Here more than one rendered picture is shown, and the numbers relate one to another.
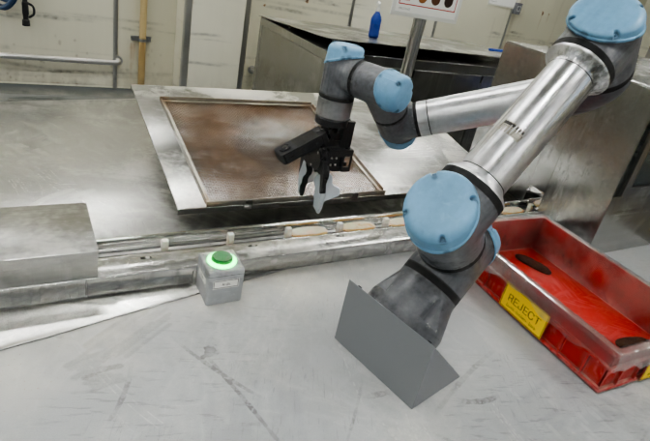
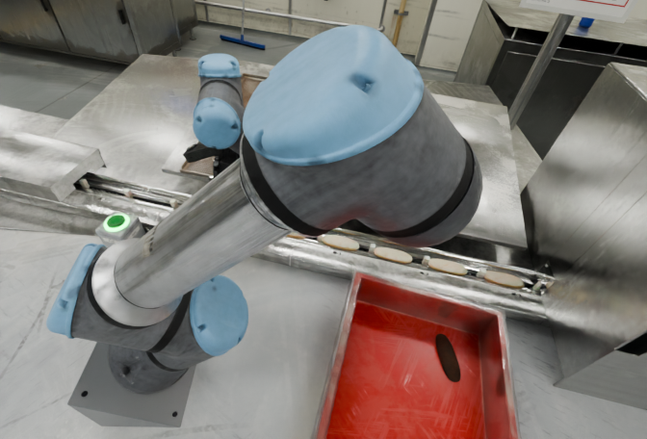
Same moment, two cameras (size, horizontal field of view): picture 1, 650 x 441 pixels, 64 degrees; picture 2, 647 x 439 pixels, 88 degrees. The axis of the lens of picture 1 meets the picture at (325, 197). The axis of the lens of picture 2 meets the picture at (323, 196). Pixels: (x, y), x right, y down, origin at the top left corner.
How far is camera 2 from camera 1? 0.94 m
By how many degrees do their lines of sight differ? 39
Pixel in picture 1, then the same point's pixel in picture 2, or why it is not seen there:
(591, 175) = (607, 300)
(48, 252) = (26, 179)
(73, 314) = (41, 220)
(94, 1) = not seen: outside the picture
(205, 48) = (444, 24)
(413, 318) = (113, 360)
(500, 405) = not seen: outside the picture
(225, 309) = not seen: hidden behind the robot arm
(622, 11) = (314, 85)
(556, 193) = (564, 292)
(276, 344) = not seen: hidden behind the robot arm
